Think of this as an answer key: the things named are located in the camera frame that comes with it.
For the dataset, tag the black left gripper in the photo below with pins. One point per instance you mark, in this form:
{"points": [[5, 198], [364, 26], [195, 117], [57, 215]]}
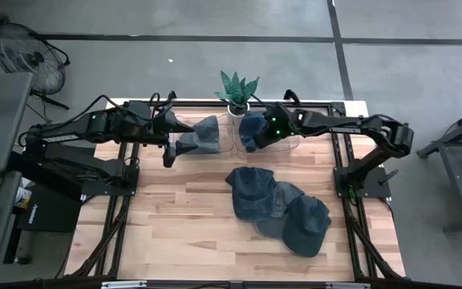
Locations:
{"points": [[155, 128]]}

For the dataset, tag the white and yellow item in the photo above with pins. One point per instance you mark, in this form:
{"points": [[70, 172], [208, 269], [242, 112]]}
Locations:
{"points": [[23, 196]]}

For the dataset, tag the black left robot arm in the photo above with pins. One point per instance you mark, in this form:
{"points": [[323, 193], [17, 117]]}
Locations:
{"points": [[66, 132]]}

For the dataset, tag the clear plastic bin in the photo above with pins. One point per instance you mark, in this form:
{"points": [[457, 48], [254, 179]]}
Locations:
{"points": [[227, 136], [291, 144]]}

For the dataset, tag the black floor fan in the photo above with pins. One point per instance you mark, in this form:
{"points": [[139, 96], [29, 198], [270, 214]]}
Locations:
{"points": [[30, 56]]}

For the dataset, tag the green snake plant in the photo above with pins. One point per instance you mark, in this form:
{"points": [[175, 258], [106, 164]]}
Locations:
{"points": [[237, 90]]}

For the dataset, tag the grey metal stand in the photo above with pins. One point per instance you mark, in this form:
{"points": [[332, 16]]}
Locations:
{"points": [[455, 160]]}

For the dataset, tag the silver metal bracket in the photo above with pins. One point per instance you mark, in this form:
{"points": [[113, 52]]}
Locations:
{"points": [[347, 286], [122, 284]]}

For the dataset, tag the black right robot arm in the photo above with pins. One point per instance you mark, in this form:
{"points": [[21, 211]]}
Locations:
{"points": [[375, 128]]}

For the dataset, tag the black metal table frame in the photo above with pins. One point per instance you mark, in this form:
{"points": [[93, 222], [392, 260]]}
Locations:
{"points": [[319, 105]]}

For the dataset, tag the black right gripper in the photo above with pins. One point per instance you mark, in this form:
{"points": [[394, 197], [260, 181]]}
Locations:
{"points": [[281, 124]]}

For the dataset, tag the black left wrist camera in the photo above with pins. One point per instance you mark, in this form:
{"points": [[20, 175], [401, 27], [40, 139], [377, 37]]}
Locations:
{"points": [[139, 108]]}

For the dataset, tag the dark blue denim cap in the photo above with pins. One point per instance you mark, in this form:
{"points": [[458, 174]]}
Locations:
{"points": [[307, 229], [251, 192], [251, 126]]}

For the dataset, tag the light grey denim cap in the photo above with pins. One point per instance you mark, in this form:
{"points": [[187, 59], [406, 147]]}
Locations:
{"points": [[285, 196]]}

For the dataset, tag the white plant pot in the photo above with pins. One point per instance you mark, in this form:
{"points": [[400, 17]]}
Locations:
{"points": [[248, 108]]}

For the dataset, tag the black controller box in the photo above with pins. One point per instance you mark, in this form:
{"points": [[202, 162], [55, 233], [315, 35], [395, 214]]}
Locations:
{"points": [[50, 212]]}

